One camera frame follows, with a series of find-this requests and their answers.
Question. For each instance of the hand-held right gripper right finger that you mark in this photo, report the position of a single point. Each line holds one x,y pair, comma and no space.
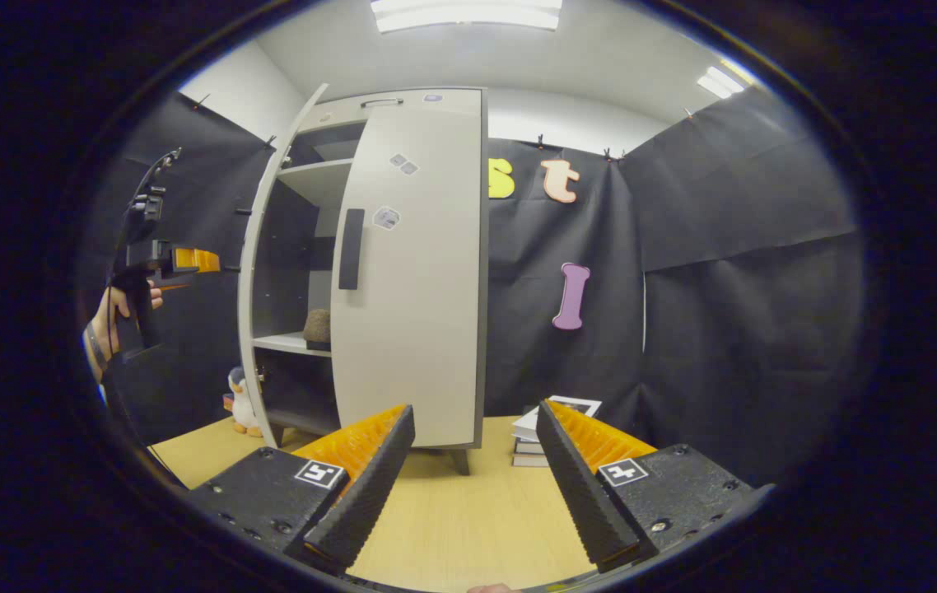
588,494

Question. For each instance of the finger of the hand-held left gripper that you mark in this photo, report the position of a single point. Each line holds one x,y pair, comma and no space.
174,287
197,260

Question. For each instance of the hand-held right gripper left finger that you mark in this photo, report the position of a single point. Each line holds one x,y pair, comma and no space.
365,494

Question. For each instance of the brown fuzzy shoe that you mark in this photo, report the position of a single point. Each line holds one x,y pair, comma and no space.
318,325

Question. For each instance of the white shoe cabinet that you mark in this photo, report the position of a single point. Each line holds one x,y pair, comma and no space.
312,177

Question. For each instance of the white cabinet drawer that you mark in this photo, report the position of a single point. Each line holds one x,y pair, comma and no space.
337,114

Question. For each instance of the white photo-cover book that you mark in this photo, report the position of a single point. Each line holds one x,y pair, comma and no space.
580,405

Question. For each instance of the penguin plush toy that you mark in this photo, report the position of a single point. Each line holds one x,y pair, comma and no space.
242,408

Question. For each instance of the black backdrop cloth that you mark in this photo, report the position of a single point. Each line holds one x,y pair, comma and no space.
724,329

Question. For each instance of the large ceiling light panel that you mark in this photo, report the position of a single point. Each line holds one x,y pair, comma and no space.
464,15

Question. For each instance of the small ceiling light panel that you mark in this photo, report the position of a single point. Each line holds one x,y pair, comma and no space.
720,82

